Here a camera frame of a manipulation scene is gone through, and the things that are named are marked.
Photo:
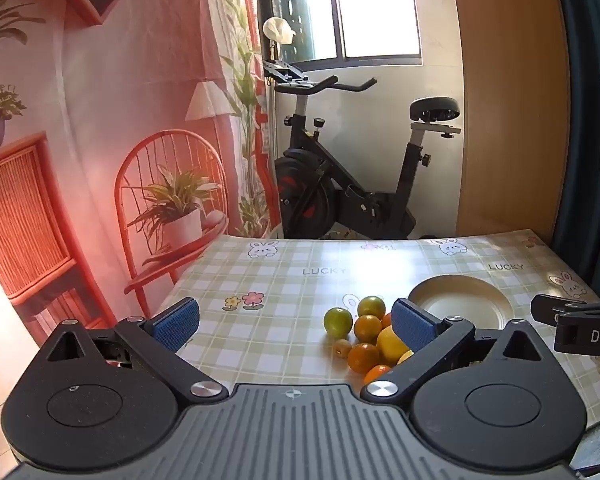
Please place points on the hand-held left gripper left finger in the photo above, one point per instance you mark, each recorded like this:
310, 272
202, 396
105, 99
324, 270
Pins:
177, 327

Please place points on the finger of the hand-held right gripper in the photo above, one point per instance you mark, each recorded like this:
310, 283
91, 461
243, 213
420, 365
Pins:
560, 306

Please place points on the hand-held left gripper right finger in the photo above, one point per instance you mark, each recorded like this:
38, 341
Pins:
412, 327

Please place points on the yellow lemon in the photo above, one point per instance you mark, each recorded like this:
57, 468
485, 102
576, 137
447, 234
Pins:
405, 357
392, 345

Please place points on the small bright mandarin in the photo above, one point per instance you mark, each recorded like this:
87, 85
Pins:
386, 320

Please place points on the green citrus fruit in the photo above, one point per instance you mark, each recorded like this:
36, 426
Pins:
338, 321
371, 306

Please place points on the cream round plate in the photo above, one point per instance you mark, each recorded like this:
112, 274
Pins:
460, 300

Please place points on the dark orange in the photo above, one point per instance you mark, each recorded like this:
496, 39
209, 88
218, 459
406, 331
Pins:
363, 356

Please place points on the small tan fruit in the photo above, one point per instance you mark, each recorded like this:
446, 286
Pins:
342, 348

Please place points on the green plaid tablecloth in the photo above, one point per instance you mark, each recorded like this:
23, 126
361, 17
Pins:
280, 310

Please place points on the black exercise bike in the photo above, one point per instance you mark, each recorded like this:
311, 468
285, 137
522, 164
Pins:
330, 185

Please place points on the wooden panel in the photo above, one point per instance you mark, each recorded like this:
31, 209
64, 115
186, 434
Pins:
510, 110

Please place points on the printed backdrop cloth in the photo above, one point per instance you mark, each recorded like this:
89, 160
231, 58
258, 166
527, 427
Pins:
105, 110

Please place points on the white cloth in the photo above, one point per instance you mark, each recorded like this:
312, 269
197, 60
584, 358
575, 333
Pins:
279, 30

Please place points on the window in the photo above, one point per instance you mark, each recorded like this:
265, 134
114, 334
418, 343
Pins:
370, 10

